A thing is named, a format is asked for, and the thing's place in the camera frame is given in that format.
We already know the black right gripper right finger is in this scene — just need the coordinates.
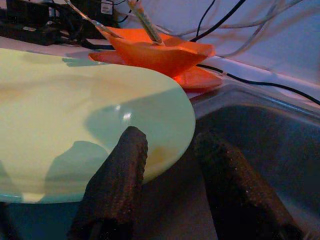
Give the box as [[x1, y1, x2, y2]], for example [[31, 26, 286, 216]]
[[193, 132, 305, 240]]

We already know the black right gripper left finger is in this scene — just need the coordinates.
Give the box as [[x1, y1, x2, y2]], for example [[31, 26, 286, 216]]
[[67, 126, 148, 240]]

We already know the green plate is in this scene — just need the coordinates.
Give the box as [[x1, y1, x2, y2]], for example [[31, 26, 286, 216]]
[[0, 47, 197, 204]]

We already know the stainless steel sink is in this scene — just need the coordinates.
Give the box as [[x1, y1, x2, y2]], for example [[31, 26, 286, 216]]
[[189, 82, 320, 240]]

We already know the orange plate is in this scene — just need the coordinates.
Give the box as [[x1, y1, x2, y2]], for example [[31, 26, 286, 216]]
[[88, 50, 224, 91]]

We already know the orange bowl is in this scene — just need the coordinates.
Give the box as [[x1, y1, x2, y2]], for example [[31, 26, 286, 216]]
[[96, 24, 216, 79]]

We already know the silver fork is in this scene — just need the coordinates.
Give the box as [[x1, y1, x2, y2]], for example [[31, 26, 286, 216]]
[[64, 0, 124, 40]]

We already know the black adapter white label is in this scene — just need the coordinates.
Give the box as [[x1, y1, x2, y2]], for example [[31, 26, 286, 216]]
[[71, 0, 120, 28]]

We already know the black power strip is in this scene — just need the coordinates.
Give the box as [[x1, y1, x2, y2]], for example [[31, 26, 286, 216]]
[[0, 21, 61, 47]]

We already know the black cable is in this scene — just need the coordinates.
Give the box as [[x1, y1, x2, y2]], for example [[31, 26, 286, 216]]
[[189, 0, 247, 43], [196, 0, 216, 38], [196, 63, 320, 106]]

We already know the patterned utensil handle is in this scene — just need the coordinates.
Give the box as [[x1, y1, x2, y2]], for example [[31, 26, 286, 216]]
[[126, 0, 165, 46]]

